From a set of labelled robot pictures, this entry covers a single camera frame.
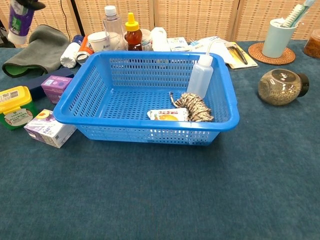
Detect dark blue long box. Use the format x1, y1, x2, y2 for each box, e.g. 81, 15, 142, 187
26, 67, 75, 101

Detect clear round clip container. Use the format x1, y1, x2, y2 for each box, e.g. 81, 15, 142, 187
139, 28, 153, 52

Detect green tub yellow lid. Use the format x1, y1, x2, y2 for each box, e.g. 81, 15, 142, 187
0, 85, 38, 131

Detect white ridged brush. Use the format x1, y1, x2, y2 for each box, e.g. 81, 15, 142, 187
281, 4, 305, 28

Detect round glass jar black lid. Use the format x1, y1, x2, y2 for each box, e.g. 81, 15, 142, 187
257, 68, 310, 107

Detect white squeeze wash bottle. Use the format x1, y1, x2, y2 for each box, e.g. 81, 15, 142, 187
186, 39, 221, 99

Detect bamboo folding screen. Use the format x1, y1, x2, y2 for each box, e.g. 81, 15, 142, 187
0, 0, 320, 48

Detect teal toothbrush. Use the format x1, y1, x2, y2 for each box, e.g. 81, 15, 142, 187
292, 0, 317, 27

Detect white blue cylinder bottle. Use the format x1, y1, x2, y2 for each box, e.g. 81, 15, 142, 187
60, 34, 85, 69

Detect small white blue box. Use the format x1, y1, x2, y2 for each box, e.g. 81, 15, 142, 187
166, 36, 190, 53

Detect thin black hanging cable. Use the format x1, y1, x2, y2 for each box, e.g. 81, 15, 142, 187
60, 0, 70, 41

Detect white paper cup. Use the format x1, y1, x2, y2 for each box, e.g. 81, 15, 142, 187
87, 31, 112, 53

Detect orange drink can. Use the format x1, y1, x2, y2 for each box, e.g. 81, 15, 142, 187
76, 35, 95, 66

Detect razor in yellow pack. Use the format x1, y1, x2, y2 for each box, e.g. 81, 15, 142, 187
223, 41, 259, 70

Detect honey bottle yellow cap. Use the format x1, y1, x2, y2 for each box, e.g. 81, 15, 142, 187
124, 12, 143, 52

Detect small purple carton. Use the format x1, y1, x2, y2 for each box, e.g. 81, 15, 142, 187
40, 74, 74, 105

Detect purple white tube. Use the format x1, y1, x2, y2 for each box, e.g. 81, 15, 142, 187
6, 0, 36, 46

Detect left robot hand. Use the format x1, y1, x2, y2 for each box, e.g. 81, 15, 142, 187
14, 0, 47, 11

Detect snack packet with orange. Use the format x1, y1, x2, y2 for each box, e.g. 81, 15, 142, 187
146, 108, 190, 122

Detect bundle of twine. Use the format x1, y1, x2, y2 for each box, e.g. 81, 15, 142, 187
169, 91, 215, 123

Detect teal table cloth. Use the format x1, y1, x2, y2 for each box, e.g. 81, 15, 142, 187
0, 40, 320, 240

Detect amber jar brown contents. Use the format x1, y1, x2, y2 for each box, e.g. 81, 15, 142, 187
302, 28, 320, 60

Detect round woven coaster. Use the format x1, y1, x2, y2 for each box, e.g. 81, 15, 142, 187
247, 42, 296, 66

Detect white plastic bag pack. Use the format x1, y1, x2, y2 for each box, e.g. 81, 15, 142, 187
191, 35, 235, 65

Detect purple white plum carton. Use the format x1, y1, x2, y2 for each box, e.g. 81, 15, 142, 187
23, 108, 77, 149

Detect blue plastic basket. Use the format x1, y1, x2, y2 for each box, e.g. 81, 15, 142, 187
52, 51, 240, 147

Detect light blue cup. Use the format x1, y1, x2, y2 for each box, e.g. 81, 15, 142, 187
261, 18, 299, 59

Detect grey green towel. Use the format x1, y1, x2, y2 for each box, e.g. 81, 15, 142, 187
1, 24, 71, 78

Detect clear plastic water bottle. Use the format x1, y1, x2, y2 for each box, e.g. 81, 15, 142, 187
102, 5, 127, 52

